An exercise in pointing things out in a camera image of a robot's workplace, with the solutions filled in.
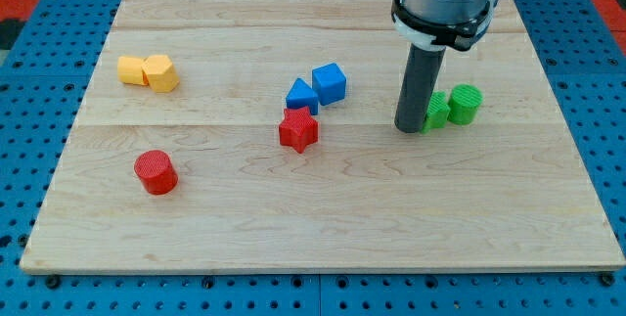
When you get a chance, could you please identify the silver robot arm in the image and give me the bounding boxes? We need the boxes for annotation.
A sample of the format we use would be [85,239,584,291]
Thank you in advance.
[391,0,499,52]

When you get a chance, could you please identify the red star block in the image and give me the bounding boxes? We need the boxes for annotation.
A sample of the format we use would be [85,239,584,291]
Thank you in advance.
[278,106,319,154]

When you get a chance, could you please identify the blue triangle block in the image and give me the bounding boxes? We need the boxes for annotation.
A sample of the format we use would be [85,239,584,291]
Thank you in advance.
[286,78,319,115]

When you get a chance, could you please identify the blue cube block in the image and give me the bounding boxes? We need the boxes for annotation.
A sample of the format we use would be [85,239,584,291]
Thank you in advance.
[312,63,346,106]

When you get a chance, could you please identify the wooden board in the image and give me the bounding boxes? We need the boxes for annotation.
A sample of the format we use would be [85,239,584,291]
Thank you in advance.
[21,0,625,275]

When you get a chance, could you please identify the green star block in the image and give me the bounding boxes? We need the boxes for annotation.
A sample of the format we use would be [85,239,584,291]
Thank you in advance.
[421,91,451,134]

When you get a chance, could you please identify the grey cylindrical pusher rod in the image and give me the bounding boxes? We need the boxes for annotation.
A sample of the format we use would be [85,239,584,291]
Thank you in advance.
[394,45,445,133]

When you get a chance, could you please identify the green cylinder block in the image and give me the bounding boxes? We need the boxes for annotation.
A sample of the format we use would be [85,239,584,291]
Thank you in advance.
[448,84,483,125]

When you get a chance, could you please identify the red cylinder block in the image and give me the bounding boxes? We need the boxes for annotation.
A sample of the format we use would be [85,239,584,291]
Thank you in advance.
[133,150,178,196]

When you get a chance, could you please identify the yellow hexagon block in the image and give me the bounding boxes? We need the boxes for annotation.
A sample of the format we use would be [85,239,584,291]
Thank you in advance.
[142,55,180,93]

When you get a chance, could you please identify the yellow cube block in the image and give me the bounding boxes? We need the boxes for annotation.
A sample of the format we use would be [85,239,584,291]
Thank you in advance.
[117,56,148,86]

